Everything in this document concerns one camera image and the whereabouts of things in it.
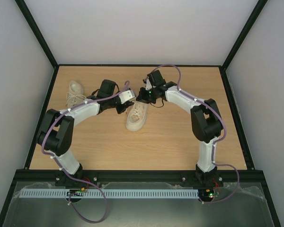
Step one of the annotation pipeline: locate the white lace sneaker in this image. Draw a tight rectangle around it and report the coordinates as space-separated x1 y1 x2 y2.
66 80 86 108
126 102 148 131

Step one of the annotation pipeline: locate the black aluminium frame rail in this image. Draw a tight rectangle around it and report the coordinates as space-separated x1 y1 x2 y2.
14 169 265 184

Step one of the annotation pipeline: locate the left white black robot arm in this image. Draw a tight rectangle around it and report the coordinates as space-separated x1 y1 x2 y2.
36 80 135 175

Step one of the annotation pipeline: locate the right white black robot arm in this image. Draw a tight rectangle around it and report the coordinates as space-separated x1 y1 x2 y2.
137 70 225 185

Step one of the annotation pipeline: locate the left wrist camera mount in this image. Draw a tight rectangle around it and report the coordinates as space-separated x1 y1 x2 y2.
118 89 136 104

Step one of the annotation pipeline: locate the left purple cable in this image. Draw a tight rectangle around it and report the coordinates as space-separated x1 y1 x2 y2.
41 81 131 223

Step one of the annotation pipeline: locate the left controller board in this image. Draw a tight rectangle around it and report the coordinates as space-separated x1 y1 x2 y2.
66 188 88 197

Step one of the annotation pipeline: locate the white lace sneaker tied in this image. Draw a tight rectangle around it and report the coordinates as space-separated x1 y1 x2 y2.
66 80 86 108

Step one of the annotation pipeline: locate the light blue slotted cable duct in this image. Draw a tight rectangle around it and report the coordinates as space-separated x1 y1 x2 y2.
19 189 199 199

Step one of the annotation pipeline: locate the right controller board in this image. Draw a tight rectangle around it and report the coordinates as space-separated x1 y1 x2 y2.
198 187 221 200

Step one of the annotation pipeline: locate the controller board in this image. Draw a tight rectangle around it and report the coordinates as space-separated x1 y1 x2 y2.
66 188 88 197
198 187 221 200

